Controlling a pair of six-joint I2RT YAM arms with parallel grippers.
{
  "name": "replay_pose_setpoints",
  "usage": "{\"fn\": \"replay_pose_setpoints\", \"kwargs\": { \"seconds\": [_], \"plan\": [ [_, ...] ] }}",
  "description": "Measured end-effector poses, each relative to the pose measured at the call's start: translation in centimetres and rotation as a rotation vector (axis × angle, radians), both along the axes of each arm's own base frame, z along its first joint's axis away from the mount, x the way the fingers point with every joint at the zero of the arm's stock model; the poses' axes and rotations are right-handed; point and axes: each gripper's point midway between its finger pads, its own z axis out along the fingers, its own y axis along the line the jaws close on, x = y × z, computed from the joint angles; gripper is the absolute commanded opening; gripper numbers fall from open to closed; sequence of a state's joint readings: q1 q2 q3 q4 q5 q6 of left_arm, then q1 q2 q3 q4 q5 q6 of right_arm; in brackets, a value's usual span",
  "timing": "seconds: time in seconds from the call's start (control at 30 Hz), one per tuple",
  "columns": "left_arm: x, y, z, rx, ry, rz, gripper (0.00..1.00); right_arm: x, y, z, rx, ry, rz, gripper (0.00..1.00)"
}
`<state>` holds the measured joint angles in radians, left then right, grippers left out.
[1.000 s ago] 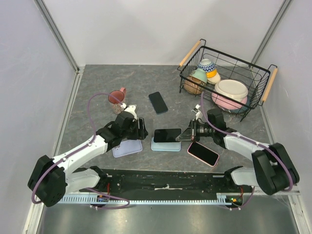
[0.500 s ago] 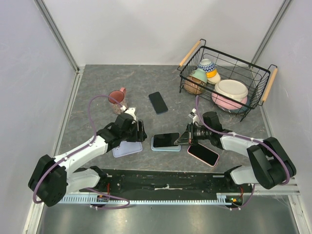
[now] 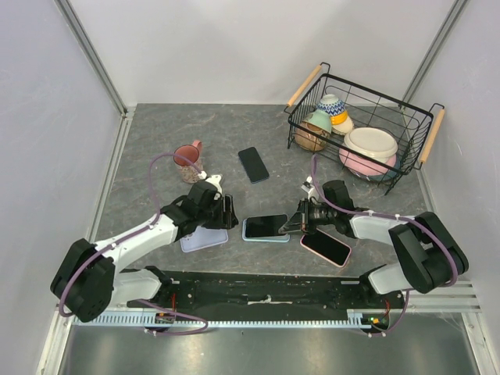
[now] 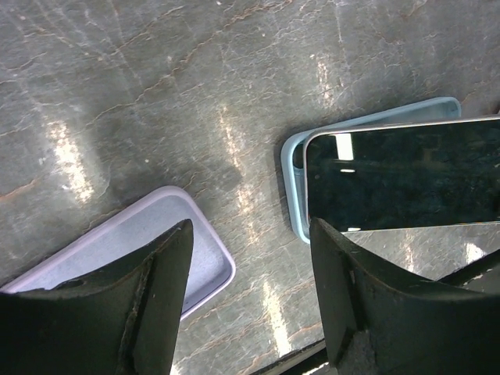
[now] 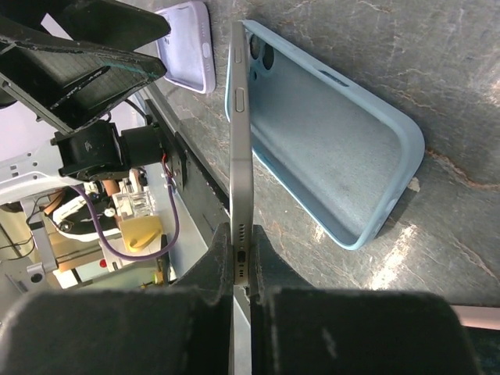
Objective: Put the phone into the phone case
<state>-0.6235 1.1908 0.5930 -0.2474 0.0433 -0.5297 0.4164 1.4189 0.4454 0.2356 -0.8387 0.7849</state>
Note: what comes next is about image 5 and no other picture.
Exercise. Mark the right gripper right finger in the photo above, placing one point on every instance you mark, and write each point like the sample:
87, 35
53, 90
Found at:
267, 269

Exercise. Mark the pink phone case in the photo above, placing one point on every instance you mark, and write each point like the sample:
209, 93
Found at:
478, 317

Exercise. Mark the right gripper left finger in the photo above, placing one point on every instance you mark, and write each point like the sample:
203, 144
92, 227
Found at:
212, 277

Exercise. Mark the light blue phone case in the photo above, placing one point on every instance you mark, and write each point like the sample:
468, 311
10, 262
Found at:
344, 154

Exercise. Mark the lavender phone case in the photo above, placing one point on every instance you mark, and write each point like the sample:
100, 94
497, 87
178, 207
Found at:
186, 51

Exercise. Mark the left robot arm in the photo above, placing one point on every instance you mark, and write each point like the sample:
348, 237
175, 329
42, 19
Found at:
96, 152

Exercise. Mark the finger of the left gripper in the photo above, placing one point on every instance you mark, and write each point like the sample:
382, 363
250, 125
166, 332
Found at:
110, 23
69, 84

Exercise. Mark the black phone with stand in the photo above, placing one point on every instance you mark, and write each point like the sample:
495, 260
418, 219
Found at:
241, 164

